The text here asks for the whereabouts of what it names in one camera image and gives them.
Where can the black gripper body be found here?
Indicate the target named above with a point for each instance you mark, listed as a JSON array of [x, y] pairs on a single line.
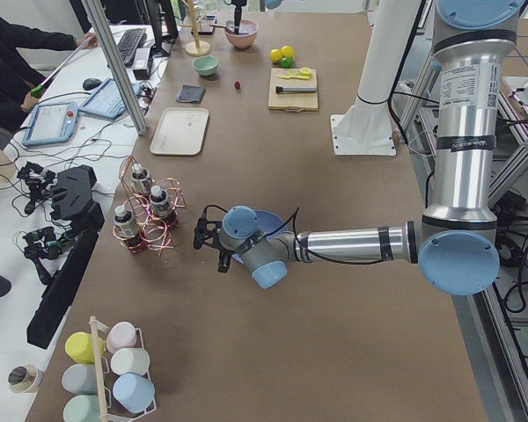
[[223, 254]]

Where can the blue round plate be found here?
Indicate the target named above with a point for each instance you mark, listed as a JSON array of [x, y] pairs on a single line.
[[271, 225]]

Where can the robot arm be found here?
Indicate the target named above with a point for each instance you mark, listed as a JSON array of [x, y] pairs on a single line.
[[237, 27], [454, 245]]

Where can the back right tea bottle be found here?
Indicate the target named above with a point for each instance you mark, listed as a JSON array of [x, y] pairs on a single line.
[[161, 206]]

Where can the tea bottle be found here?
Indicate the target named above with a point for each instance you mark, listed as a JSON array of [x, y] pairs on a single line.
[[141, 179], [161, 206], [127, 229]]

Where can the front tea bottle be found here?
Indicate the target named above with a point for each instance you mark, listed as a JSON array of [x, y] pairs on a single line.
[[127, 229]]

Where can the back left tea bottle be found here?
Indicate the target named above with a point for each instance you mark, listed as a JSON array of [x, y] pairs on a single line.
[[141, 179]]

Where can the pink cup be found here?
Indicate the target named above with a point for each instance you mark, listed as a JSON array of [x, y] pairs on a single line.
[[121, 335]]

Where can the cream rabbit tray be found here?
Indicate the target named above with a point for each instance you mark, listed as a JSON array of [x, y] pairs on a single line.
[[180, 132]]

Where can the cream cup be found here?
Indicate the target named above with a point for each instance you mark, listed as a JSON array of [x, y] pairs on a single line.
[[130, 360]]

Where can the light blue cup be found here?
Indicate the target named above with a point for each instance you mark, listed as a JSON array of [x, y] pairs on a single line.
[[134, 392]]

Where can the grey folded cloth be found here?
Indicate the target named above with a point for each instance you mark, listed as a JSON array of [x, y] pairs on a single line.
[[191, 94]]

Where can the wooden cutting board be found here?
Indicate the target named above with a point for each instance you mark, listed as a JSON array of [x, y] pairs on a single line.
[[292, 102]]

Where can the yellow cup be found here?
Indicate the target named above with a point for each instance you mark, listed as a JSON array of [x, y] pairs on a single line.
[[79, 347]]

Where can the steel muddler black tip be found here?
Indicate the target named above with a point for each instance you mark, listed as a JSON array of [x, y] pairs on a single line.
[[294, 90]]

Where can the yellow plastic knife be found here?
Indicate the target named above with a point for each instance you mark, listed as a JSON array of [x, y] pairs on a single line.
[[293, 76]]

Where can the grey cup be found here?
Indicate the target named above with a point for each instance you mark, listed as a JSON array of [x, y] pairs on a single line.
[[80, 379]]

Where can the mint green bowl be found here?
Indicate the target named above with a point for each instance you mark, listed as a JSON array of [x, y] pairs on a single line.
[[206, 65]]

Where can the far teach pendant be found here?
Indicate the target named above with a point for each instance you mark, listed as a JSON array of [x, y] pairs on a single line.
[[105, 101]]

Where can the teach pendant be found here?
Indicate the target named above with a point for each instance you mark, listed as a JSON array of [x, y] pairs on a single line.
[[105, 101], [51, 124]]

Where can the white cup rack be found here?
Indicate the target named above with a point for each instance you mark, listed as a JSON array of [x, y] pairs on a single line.
[[109, 408]]

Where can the green lime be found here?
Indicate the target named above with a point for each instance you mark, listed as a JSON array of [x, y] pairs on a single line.
[[286, 63]]

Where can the mint cup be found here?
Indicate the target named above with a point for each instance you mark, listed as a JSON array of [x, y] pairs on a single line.
[[82, 408]]

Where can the lower yellow lemon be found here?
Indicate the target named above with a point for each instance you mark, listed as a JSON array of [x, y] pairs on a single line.
[[275, 55]]

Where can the yellow lemon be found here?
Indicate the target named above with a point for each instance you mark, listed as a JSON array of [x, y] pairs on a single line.
[[287, 52], [275, 55]]

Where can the wooden cup tree stand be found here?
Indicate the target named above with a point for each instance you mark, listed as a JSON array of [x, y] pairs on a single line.
[[197, 47]]

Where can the upper yellow lemon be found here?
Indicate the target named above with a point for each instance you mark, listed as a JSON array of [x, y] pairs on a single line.
[[287, 52]]

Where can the near teach pendant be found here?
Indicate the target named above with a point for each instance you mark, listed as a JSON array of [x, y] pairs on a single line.
[[51, 124]]

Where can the black computer mouse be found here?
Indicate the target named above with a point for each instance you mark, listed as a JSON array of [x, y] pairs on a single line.
[[91, 83]]

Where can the pink ice bowl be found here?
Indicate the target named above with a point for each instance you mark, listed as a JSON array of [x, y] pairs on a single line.
[[246, 35]]

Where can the black keyboard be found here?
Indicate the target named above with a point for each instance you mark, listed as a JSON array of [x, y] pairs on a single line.
[[130, 41]]

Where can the seated person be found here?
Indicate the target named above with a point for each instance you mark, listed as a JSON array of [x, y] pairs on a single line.
[[17, 77]]

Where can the copper wire bottle rack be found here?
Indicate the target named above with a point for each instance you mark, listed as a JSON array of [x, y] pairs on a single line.
[[156, 235]]

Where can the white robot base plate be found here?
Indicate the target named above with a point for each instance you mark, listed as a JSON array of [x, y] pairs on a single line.
[[353, 136]]

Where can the aluminium frame post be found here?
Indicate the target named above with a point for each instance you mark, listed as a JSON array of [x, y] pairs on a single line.
[[97, 17]]

